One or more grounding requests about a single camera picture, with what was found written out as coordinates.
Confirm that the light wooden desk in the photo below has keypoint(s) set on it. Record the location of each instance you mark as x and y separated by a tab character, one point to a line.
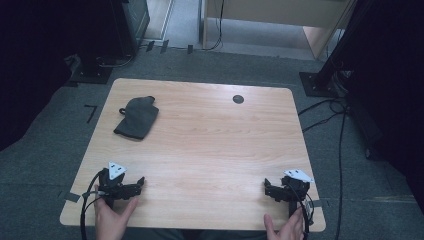
276	11

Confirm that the person's right hand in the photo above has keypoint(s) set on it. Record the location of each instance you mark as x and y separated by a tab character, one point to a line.
288	231

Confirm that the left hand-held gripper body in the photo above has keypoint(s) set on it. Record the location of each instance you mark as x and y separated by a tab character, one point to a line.
111	186

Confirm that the person's left hand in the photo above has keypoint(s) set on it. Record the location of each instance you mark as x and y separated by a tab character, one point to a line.
111	223

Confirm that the black metal stand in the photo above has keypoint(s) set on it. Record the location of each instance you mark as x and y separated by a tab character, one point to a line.
91	75
321	85

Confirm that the dark curtain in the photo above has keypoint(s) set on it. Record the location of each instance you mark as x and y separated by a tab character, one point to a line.
30	66
396	100

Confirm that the dark computer tower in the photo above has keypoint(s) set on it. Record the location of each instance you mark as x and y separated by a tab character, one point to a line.
138	20

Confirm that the grey tape piece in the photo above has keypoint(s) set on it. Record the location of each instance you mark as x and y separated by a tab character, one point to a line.
72	197
316	203

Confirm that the dark grey cloth pouch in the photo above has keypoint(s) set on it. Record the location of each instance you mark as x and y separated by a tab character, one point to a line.
138	116

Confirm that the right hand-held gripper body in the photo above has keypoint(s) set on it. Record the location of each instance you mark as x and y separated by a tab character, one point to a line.
295	190

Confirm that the black round table grommet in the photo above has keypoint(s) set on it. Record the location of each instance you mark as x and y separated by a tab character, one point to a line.
238	99

